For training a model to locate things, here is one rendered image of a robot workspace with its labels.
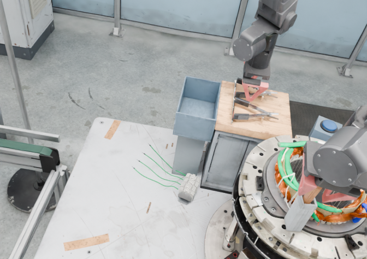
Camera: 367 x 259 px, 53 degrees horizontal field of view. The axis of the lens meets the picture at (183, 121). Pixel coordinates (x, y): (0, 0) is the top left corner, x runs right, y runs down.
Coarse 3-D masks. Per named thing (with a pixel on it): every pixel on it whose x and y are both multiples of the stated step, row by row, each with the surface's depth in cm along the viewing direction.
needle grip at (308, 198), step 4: (316, 188) 62; (320, 188) 62; (308, 192) 64; (312, 192) 63; (316, 192) 63; (304, 196) 66; (308, 196) 65; (312, 196) 64; (304, 200) 66; (308, 200) 65; (312, 200) 65
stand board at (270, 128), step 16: (224, 96) 103; (288, 96) 107; (224, 112) 98; (240, 112) 99; (256, 112) 100; (272, 112) 101; (288, 112) 102; (224, 128) 96; (240, 128) 95; (256, 128) 95; (272, 128) 96; (288, 128) 97
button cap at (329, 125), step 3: (324, 120) 105; (327, 120) 105; (330, 120) 105; (324, 123) 103; (327, 123) 103; (330, 123) 104; (333, 123) 104; (324, 126) 103; (327, 126) 103; (330, 126) 103; (333, 126) 103; (336, 126) 103; (327, 129) 103; (330, 129) 102; (333, 129) 102
